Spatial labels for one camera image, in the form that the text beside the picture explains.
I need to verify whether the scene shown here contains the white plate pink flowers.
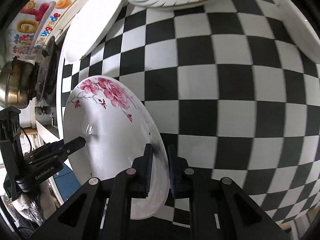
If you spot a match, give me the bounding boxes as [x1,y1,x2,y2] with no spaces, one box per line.
[63,75,169,219]

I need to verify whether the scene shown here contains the black gas stove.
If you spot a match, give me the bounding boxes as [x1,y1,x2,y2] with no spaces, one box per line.
[35,36,60,106]

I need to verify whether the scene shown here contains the steel pot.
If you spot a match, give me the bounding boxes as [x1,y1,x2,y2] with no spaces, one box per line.
[1,56,39,109]

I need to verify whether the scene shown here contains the plain white plate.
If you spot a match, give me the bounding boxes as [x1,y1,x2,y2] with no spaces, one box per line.
[63,0,124,64]

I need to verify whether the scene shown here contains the black white checkered tablecloth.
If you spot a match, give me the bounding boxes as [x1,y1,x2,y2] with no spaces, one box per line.
[58,0,319,223]

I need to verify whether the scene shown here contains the white plate right edge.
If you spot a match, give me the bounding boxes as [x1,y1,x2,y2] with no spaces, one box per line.
[279,0,320,64]

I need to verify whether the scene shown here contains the colourful wall sticker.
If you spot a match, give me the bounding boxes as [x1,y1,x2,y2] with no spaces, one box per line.
[5,0,73,62]

